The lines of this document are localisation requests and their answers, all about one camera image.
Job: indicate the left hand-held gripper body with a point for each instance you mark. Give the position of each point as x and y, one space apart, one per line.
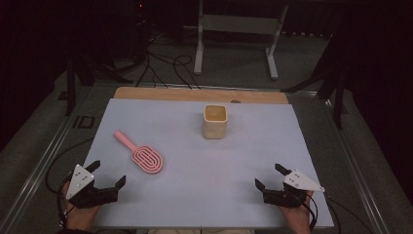
97 196

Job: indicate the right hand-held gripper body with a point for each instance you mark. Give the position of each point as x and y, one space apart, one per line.
282 196

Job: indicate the pink hairbrush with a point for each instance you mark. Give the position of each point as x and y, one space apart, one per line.
147 159

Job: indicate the beige square cup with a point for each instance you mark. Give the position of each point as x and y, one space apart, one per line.
215 128

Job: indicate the person's right hand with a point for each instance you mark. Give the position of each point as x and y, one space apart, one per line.
297 217

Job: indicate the person's left hand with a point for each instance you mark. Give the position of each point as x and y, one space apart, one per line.
81 217

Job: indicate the pale blue table mat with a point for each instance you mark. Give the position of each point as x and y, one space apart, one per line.
195 182

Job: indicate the black metal stand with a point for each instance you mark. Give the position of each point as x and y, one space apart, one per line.
70 87
338 104

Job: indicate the wooden board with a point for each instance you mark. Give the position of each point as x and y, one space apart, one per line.
178 94

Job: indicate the dark equipment rack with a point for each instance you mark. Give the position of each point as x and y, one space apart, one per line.
140 26

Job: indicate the white metal stand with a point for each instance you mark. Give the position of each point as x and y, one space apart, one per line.
240 24

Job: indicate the black rectangular floor bracket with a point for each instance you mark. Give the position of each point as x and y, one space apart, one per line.
83 122

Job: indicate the aluminium frame rail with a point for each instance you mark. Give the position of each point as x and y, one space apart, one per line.
42 165
354 165

